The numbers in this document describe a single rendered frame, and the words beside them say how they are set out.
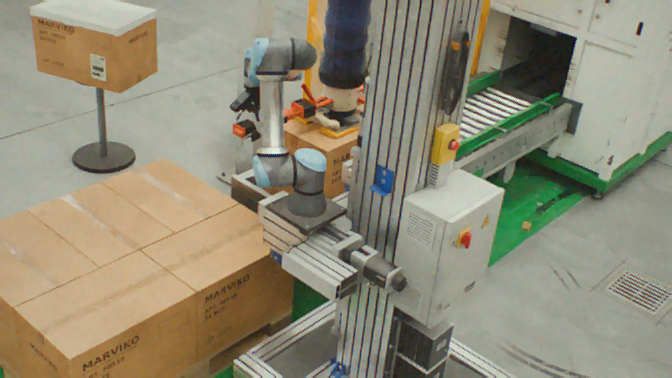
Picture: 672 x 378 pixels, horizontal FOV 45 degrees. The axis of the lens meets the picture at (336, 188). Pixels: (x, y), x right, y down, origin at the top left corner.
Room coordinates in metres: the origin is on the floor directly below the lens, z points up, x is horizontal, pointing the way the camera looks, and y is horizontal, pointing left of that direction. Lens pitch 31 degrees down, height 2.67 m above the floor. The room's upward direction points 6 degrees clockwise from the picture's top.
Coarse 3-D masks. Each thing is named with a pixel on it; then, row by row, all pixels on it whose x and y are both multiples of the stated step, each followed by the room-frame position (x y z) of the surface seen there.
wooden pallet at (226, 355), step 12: (288, 312) 3.06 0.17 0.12; (264, 324) 2.93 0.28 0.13; (276, 324) 3.00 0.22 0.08; (288, 324) 3.07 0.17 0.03; (252, 336) 2.97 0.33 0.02; (264, 336) 2.97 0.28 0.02; (228, 348) 2.87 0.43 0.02; (240, 348) 2.87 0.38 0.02; (252, 348) 2.88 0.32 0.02; (0, 360) 2.53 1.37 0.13; (204, 360) 2.65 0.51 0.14; (216, 360) 2.78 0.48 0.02; (228, 360) 2.78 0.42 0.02; (12, 372) 2.46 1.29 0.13; (192, 372) 2.60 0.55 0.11; (204, 372) 2.65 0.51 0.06; (216, 372) 2.71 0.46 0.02
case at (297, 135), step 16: (288, 128) 3.40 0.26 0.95; (304, 128) 3.42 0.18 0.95; (320, 128) 3.43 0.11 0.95; (288, 144) 3.36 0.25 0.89; (304, 144) 3.30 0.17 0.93; (320, 144) 3.27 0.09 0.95; (336, 144) 3.29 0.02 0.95; (352, 144) 3.35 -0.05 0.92; (336, 160) 3.27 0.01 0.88; (336, 176) 3.28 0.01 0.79; (272, 192) 3.41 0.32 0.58; (288, 192) 3.35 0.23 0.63; (336, 192) 3.29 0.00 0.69
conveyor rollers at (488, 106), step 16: (480, 96) 4.95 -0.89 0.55; (496, 96) 4.97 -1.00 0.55; (512, 96) 5.00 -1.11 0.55; (464, 112) 4.68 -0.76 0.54; (480, 112) 4.71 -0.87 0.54; (496, 112) 4.74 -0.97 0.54; (512, 112) 4.77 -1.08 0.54; (544, 112) 4.82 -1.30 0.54; (464, 128) 4.46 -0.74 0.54; (480, 128) 4.49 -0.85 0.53
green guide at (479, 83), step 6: (492, 72) 5.16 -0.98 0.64; (498, 72) 5.19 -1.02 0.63; (480, 78) 5.04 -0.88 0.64; (486, 78) 5.07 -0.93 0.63; (492, 78) 5.14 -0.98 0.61; (498, 78) 5.20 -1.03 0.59; (468, 84) 4.91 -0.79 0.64; (474, 84) 4.96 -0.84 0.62; (480, 84) 5.02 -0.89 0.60; (486, 84) 5.09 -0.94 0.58; (468, 90) 4.91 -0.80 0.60; (474, 90) 4.97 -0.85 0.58
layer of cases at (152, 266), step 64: (128, 192) 3.33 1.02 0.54; (192, 192) 3.39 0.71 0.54; (0, 256) 2.72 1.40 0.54; (64, 256) 2.77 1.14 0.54; (128, 256) 2.81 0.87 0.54; (192, 256) 2.86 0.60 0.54; (256, 256) 2.91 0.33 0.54; (0, 320) 2.49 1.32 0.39; (64, 320) 2.36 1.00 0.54; (128, 320) 2.40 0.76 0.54; (192, 320) 2.60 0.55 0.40; (256, 320) 2.90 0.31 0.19
